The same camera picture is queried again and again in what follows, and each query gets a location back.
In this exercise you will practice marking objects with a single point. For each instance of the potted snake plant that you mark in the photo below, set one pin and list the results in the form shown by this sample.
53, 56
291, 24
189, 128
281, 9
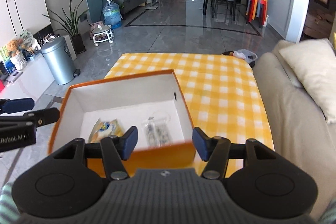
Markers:
69, 22

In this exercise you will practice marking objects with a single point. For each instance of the orange cardboard storage box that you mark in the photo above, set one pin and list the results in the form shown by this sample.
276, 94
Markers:
130, 100

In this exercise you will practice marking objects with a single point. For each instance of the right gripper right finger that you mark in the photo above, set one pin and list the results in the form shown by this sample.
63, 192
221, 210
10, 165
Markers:
216, 152

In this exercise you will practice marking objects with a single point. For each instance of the grey metal trash bin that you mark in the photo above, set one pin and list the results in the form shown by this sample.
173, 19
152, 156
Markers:
59, 60

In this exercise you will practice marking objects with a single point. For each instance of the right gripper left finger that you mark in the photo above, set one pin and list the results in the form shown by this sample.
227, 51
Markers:
112, 150

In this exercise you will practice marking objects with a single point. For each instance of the blue water jug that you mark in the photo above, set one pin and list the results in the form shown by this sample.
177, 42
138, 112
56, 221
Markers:
111, 14

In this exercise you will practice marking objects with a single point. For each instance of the yellow blue snack packet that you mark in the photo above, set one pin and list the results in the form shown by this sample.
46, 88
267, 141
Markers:
104, 129

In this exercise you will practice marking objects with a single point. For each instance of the beige sofa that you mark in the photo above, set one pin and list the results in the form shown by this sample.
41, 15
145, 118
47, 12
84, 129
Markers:
299, 130

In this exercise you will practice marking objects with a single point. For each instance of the yellow checkered tablecloth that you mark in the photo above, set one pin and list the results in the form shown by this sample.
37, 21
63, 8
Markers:
220, 91

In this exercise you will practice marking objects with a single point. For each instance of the clear bin with items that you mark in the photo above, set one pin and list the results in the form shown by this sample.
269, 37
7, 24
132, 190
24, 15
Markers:
243, 54

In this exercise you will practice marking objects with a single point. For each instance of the striped sleeve forearm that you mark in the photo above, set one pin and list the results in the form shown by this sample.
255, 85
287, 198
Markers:
329, 215

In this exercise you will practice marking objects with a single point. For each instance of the cream cushion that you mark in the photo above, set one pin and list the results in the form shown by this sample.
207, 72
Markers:
313, 63

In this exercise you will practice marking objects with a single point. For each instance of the striped sleeve left forearm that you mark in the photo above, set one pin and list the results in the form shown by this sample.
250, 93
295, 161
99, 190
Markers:
8, 210

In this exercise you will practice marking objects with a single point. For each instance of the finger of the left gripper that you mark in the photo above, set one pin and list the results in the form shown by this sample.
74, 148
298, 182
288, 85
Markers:
17, 105
38, 118

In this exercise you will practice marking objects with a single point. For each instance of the orange stacked stools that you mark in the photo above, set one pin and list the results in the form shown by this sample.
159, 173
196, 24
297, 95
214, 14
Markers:
257, 9

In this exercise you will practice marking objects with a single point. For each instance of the small white round stool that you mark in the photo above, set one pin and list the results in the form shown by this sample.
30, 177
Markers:
103, 33

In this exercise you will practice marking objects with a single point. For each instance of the clear cookie packet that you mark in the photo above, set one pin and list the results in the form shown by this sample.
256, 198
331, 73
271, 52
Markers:
156, 131

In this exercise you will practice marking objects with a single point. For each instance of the teddy bear toy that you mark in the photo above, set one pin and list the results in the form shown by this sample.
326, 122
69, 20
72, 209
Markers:
13, 47

